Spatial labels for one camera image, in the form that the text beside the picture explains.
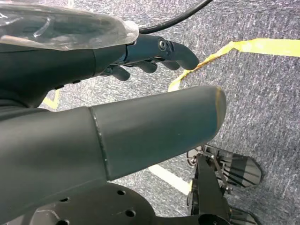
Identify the black robot left foot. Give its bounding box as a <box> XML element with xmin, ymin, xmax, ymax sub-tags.
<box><xmin>186</xmin><ymin>144</ymin><xmax>262</xmax><ymax>189</ymax></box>

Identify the black robot foot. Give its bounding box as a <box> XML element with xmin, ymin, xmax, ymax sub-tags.
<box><xmin>186</xmin><ymin>144</ymin><xmax>262</xmax><ymax>189</ymax></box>
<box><xmin>228</xmin><ymin>207</ymin><xmax>257</xmax><ymax>225</ymax></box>

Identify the black robot right foot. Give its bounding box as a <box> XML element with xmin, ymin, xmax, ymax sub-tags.
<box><xmin>228</xmin><ymin>207</ymin><xmax>257</xmax><ymax>225</ymax></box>

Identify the clear plastic cover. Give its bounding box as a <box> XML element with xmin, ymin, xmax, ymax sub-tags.
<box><xmin>0</xmin><ymin>2</ymin><xmax>139</xmax><ymax>51</ymax></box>

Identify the yellow floor tape square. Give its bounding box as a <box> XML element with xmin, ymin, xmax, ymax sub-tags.
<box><xmin>42</xmin><ymin>38</ymin><xmax>300</xmax><ymax>196</ymax></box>

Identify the black hanging cable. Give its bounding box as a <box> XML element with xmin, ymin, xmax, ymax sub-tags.
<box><xmin>139</xmin><ymin>0</ymin><xmax>213</xmax><ymax>35</ymax></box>

